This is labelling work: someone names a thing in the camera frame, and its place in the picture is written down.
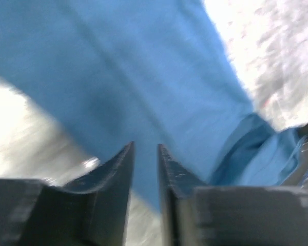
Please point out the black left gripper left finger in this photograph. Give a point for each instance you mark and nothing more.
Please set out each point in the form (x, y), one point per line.
(90, 210)

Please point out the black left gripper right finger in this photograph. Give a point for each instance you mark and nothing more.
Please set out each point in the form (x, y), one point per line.
(196, 214)

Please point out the blue t shirt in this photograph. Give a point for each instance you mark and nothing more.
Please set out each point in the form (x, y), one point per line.
(151, 72)

